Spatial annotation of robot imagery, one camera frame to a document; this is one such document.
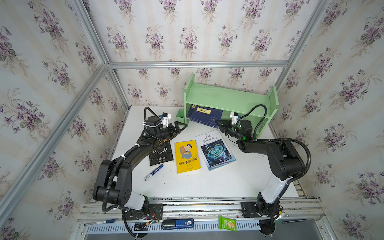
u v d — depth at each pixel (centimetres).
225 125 82
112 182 40
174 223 66
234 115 86
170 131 75
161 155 91
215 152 95
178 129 74
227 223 69
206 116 91
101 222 70
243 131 74
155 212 73
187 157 91
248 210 73
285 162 49
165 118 80
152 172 85
